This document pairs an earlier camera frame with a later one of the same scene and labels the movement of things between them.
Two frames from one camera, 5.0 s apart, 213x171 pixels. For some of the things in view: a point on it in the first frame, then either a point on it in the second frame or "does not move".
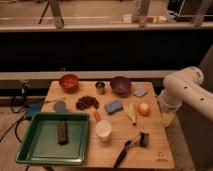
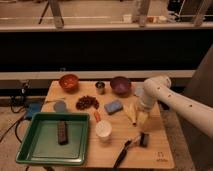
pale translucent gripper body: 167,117 to 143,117
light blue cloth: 140,90 does not move
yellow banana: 131,111 does not move
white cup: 104,129 does not move
